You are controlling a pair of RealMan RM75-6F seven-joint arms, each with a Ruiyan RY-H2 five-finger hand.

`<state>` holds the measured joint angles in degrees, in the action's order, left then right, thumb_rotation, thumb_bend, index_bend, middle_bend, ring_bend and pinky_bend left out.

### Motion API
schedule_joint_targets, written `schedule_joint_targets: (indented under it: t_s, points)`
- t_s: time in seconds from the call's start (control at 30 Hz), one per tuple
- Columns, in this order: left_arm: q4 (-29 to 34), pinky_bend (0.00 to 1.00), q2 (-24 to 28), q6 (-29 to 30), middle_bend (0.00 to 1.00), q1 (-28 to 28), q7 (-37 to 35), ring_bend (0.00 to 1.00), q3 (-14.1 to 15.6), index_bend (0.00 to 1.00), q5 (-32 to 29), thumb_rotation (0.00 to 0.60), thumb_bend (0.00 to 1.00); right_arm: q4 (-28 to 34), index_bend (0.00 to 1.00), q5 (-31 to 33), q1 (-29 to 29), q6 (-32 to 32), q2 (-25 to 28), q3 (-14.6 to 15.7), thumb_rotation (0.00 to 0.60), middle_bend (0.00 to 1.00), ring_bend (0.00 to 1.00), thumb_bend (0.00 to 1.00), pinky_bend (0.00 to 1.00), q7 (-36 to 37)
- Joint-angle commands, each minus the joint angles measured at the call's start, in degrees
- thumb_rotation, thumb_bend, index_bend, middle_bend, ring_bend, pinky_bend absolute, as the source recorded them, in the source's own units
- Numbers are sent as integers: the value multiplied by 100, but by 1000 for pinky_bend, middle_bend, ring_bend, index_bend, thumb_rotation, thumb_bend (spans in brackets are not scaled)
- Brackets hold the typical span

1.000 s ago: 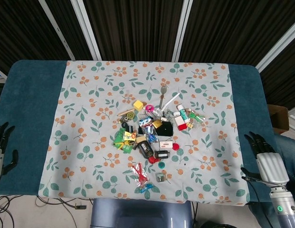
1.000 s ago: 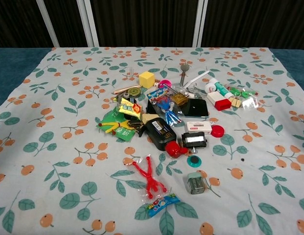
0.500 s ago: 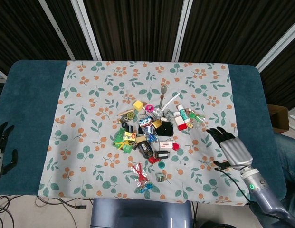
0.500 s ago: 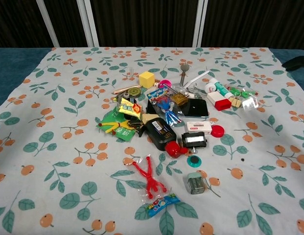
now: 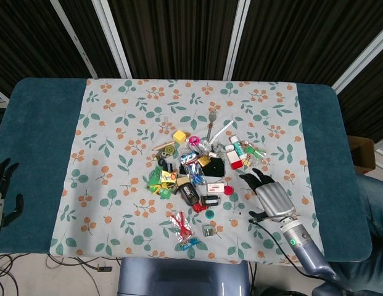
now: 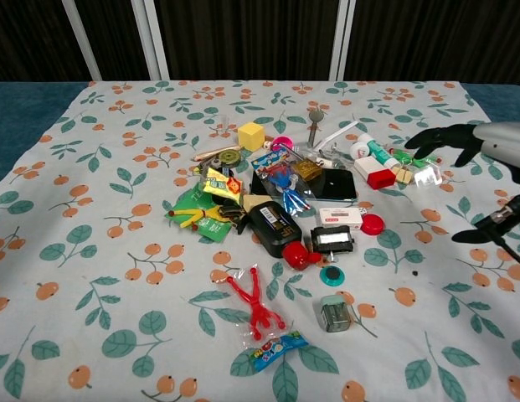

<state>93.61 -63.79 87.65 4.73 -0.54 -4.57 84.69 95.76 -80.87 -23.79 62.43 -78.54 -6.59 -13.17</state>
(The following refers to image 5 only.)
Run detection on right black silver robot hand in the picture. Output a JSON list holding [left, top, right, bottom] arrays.
[[239, 168, 299, 223]]

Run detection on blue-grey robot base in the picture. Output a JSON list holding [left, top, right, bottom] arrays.
[[117, 257, 252, 296]]

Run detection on green toy in clear wrap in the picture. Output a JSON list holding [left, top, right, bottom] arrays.
[[244, 144, 268, 161]]

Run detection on white box with red cap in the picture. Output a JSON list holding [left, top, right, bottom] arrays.
[[225, 150, 244, 171]]

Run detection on white case with pink label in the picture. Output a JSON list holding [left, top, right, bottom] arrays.
[[206, 182, 226, 194]]

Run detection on white green toothpaste tube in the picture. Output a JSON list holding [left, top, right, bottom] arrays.
[[229, 136, 247, 160]]

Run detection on black phone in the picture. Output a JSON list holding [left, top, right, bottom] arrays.
[[179, 157, 226, 178]]

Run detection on blue sticky figure packet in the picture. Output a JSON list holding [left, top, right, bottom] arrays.
[[179, 153, 207, 187]]

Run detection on black bottle with red cap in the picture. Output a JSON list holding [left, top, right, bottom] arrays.
[[178, 182, 208, 213]]

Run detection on white plastic strip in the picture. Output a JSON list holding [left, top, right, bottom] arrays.
[[209, 120, 234, 144]]

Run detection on teal table cover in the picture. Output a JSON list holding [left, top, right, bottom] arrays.
[[0, 76, 374, 263]]

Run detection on red sticky figure packet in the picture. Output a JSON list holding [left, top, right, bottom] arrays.
[[169, 211, 194, 242]]

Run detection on blue candy packet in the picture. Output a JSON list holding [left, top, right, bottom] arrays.
[[179, 238, 200, 250]]

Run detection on cardboard box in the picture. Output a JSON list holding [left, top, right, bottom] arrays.
[[347, 134, 376, 175]]

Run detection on metal strainer spoon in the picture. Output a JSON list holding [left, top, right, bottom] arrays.
[[206, 111, 218, 141]]

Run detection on yellow snack packet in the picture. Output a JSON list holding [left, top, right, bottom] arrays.
[[160, 171, 178, 184]]

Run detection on yellow sticky figure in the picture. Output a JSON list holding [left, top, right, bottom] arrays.
[[149, 182, 176, 194]]

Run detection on black clip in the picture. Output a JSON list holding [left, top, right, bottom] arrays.
[[157, 157, 175, 172]]

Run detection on green tea packet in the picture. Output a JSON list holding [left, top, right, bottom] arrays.
[[147, 166, 173, 200]]

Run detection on floral white tablecloth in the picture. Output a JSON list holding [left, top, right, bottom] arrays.
[[50, 78, 321, 268]]

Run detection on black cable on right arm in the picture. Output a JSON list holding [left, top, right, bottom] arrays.
[[249, 218, 329, 282]]

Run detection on black floor cables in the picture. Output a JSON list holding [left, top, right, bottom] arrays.
[[0, 252, 121, 296]]

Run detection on white double frame post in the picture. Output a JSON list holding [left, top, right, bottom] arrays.
[[223, 0, 251, 81], [91, 0, 133, 80]]

